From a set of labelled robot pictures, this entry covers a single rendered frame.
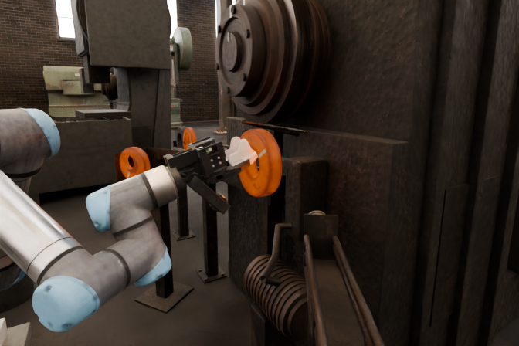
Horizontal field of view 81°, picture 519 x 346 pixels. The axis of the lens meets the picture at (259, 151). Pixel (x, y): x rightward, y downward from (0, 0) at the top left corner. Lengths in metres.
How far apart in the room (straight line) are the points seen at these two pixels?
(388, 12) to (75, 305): 0.85
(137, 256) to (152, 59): 3.16
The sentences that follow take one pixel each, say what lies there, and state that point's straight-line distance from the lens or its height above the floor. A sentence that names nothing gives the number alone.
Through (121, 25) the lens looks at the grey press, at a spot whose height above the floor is 1.67.
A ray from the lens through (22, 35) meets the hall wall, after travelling 11.13.
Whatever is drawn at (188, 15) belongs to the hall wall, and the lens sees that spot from 11.75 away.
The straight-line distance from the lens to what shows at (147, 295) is 1.76.
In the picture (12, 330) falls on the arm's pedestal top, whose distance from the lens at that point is 1.27.
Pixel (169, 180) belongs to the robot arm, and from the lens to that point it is 0.61.
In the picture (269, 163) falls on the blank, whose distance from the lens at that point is 0.64.
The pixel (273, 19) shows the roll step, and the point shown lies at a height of 1.19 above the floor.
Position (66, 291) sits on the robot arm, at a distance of 0.52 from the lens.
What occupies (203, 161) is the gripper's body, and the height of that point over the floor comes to 0.85.
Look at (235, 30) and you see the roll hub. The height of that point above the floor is 1.18.
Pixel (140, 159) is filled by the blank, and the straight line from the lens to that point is 1.43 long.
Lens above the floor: 0.98
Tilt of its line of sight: 10 degrees down
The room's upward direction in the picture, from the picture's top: straight up
